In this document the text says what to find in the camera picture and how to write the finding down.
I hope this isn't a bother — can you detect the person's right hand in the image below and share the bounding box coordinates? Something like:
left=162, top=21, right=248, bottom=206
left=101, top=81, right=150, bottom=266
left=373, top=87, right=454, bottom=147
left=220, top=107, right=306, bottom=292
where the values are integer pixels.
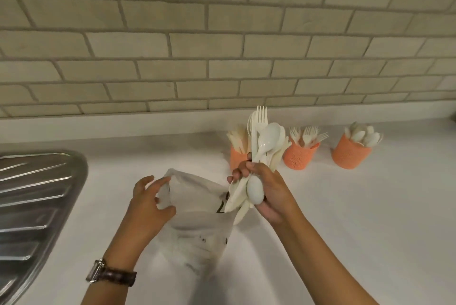
left=227, top=153, right=300, bottom=225

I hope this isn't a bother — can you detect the person's left hand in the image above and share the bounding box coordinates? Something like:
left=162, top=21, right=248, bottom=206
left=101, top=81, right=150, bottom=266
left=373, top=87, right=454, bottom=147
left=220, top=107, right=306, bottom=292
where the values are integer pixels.
left=103, top=175, right=177, bottom=269

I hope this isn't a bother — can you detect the orange mesh plastic cup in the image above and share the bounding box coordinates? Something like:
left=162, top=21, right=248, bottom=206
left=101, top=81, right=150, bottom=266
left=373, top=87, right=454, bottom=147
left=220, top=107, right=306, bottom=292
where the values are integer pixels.
left=229, top=147, right=250, bottom=172
left=332, top=132, right=373, bottom=170
left=283, top=137, right=320, bottom=170

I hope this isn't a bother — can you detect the translucent black print plastic bag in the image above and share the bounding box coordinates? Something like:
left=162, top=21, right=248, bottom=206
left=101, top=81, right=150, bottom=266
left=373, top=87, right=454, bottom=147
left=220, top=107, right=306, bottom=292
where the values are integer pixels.
left=156, top=168, right=238, bottom=277

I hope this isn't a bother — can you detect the bunch of mixed plastic cutlery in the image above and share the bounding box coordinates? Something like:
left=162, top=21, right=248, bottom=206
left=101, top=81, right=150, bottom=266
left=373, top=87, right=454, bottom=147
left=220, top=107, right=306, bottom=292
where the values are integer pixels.
left=228, top=105, right=291, bottom=225

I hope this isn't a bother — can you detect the person's left forearm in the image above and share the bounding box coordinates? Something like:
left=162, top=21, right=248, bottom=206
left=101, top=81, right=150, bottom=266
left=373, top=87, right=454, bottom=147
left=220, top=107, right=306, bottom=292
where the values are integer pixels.
left=80, top=267, right=138, bottom=305

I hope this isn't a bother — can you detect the person's right forearm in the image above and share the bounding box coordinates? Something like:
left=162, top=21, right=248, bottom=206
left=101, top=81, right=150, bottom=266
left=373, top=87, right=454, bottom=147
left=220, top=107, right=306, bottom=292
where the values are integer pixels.
left=272, top=208, right=378, bottom=305

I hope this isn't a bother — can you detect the stainless steel sink drainboard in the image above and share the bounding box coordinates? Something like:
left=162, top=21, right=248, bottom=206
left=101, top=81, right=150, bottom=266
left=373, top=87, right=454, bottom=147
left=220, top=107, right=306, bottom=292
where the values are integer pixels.
left=0, top=150, right=89, bottom=305

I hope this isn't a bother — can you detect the brown strap wristwatch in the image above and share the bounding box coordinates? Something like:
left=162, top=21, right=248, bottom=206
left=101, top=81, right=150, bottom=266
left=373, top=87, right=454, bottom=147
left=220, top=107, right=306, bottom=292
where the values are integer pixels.
left=85, top=258, right=138, bottom=287

